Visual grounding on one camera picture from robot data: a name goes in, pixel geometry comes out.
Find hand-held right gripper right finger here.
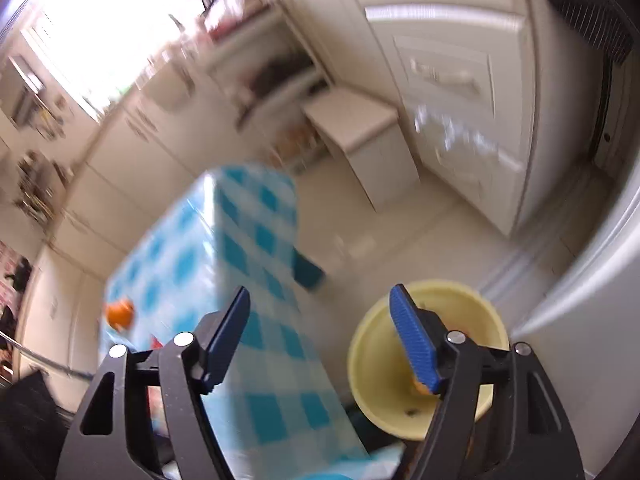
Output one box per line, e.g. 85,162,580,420
389,283,586,480

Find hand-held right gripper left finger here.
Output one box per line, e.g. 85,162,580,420
57,285,252,480

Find yellow bin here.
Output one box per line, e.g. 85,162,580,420
347,280,511,442

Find table with blue checked tablecloth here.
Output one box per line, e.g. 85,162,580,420
102,162,372,480

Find orange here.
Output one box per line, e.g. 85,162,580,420
105,299,136,332

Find white door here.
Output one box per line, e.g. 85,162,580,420
510,157,640,480

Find curved metal rod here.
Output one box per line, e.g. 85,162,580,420
0,329,97,379

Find dark cloth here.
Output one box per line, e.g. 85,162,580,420
0,370,77,480

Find clear plastic bag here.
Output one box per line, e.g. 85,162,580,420
414,104,502,162

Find white step stool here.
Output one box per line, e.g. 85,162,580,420
301,87,421,212

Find utensil holder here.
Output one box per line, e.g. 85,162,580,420
14,150,67,222

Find black frying pan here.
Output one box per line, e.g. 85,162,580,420
250,54,312,97

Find white kitchen cabinets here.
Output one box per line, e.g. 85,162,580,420
0,0,547,382

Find white shelf rack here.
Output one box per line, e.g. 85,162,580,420
200,5,334,171

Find window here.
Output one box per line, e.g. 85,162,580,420
20,0,202,122

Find black vent grille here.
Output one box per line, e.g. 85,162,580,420
542,0,634,67

